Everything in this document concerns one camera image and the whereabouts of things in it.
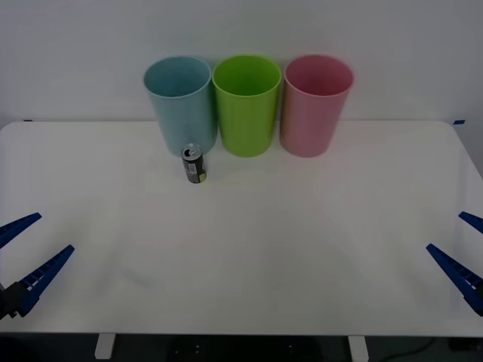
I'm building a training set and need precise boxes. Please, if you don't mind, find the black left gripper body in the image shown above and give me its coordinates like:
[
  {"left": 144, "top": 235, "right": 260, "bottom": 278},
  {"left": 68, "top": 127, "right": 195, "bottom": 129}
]
[{"left": 0, "top": 282, "right": 20, "bottom": 322}]

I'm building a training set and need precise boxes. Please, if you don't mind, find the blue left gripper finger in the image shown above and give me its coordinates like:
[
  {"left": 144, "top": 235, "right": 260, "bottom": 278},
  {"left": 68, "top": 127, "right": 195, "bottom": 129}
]
[
  {"left": 0, "top": 212, "right": 42, "bottom": 250},
  {"left": 14, "top": 244, "right": 75, "bottom": 318}
]

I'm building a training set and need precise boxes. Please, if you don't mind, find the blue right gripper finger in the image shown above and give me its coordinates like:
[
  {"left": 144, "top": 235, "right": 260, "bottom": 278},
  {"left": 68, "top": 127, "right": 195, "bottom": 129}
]
[
  {"left": 426, "top": 243, "right": 483, "bottom": 317},
  {"left": 458, "top": 210, "right": 483, "bottom": 235}
]

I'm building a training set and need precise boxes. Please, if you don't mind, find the black drink can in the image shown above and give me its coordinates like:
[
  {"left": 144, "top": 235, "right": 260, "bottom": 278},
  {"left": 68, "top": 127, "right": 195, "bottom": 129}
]
[{"left": 181, "top": 143, "right": 208, "bottom": 186}]

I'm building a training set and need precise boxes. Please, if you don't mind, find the white table leg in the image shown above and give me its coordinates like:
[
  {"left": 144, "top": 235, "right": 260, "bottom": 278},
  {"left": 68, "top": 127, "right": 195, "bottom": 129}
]
[
  {"left": 346, "top": 335, "right": 369, "bottom": 361},
  {"left": 94, "top": 333, "right": 116, "bottom": 360}
]

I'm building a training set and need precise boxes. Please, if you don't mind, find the pink plastic bin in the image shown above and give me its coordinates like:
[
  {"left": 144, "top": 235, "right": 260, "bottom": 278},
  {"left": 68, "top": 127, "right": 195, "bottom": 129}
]
[{"left": 278, "top": 54, "right": 355, "bottom": 158}]

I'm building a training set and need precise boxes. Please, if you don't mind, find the pale blue plastic bin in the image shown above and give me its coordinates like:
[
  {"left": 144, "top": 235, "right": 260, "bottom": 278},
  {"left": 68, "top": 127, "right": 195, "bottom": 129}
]
[{"left": 143, "top": 55, "right": 218, "bottom": 158}]

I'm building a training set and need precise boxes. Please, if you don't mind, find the green plastic bin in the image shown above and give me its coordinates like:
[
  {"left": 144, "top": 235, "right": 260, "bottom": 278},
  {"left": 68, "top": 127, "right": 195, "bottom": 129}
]
[{"left": 211, "top": 54, "right": 282, "bottom": 158}]

